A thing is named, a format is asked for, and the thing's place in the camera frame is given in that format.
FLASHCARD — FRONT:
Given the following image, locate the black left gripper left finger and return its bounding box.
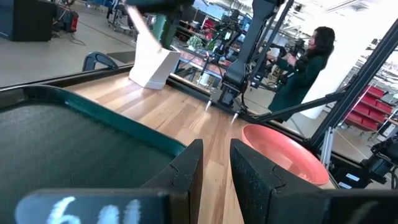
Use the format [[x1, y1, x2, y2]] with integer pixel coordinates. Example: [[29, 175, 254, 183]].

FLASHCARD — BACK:
[[140, 138, 205, 224]]

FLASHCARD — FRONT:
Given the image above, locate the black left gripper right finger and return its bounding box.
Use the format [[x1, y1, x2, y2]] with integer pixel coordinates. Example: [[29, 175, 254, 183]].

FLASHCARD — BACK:
[[229, 138, 326, 224]]

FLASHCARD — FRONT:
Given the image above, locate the orange plate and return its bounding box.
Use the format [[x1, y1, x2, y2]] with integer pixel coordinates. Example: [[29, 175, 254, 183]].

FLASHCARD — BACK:
[[241, 123, 330, 187]]

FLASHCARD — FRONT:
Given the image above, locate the dark green plastic tray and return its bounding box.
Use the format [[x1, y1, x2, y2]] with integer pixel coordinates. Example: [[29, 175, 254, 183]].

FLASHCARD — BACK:
[[0, 84, 187, 224]]

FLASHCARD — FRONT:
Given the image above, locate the small green potted plant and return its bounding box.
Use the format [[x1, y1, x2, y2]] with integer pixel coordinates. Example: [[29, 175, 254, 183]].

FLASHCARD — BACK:
[[186, 34, 203, 52]]

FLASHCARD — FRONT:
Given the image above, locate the white hexagonal planter pot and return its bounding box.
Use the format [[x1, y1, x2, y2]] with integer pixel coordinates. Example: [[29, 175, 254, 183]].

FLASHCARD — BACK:
[[128, 32, 182, 91]]

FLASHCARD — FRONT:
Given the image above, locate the person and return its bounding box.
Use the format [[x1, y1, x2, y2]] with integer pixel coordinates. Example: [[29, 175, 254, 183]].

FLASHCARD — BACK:
[[266, 26, 336, 123]]

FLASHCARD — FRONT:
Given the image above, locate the green cactus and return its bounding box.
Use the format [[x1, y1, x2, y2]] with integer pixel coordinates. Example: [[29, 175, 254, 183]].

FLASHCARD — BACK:
[[152, 11, 182, 51]]

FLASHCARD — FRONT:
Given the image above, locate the red storage bin rack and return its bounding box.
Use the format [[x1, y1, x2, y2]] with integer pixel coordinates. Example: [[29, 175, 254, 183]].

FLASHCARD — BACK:
[[343, 85, 396, 132]]

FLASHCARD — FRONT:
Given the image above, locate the black cabinet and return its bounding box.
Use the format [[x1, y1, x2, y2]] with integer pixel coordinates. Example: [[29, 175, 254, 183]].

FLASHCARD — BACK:
[[0, 0, 57, 42]]

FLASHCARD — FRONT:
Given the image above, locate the silver frame bracket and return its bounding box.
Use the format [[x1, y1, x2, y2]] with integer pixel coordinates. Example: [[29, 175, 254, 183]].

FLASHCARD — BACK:
[[320, 126, 335, 169]]

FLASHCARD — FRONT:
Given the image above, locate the black aluminium rig frame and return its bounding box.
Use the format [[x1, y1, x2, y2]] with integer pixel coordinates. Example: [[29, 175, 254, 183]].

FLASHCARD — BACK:
[[0, 18, 398, 190]]

